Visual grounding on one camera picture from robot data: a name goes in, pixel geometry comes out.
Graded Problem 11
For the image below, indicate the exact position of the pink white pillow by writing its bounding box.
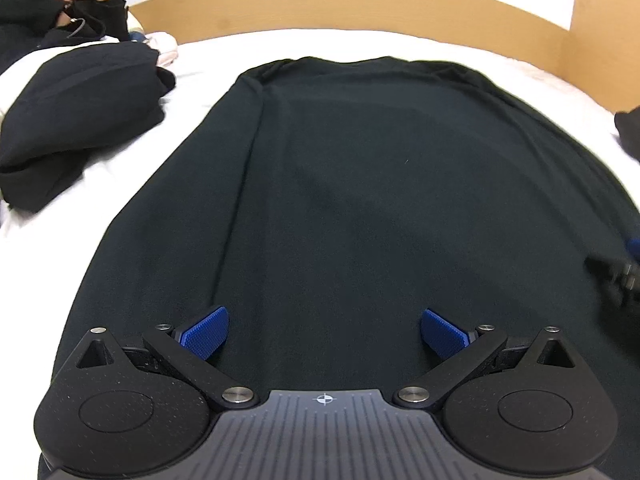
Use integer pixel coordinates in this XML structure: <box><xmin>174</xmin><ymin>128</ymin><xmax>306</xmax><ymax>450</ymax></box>
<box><xmin>127</xmin><ymin>12</ymin><xmax>179</xmax><ymax>68</ymax></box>

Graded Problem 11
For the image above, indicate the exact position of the black folded garment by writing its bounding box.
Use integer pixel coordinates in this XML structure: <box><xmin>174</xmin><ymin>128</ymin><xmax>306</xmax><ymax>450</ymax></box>
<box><xmin>614</xmin><ymin>106</ymin><xmax>640</xmax><ymax>160</ymax></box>

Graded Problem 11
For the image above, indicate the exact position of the wooden headboard panel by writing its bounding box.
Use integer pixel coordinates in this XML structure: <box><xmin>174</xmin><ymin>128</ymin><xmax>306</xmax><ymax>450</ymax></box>
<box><xmin>134</xmin><ymin>0</ymin><xmax>639</xmax><ymax>112</ymax></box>

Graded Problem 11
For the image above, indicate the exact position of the black garment pile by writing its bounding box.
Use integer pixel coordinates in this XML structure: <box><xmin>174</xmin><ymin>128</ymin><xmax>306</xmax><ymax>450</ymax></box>
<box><xmin>1</xmin><ymin>42</ymin><xmax>176</xmax><ymax>214</ymax></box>

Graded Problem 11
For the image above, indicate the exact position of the white bed sheet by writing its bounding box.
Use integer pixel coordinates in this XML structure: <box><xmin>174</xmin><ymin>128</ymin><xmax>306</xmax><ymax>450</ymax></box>
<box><xmin>0</xmin><ymin>28</ymin><xmax>640</xmax><ymax>361</ymax></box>

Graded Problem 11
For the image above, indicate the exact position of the person in black hoodie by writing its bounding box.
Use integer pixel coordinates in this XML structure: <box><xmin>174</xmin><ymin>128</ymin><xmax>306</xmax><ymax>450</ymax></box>
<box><xmin>1</xmin><ymin>0</ymin><xmax>130</xmax><ymax>70</ymax></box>

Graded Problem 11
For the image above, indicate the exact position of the black fleece garment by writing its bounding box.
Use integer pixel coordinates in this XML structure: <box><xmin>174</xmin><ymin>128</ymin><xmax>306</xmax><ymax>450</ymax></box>
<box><xmin>56</xmin><ymin>58</ymin><xmax>639</xmax><ymax>479</ymax></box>

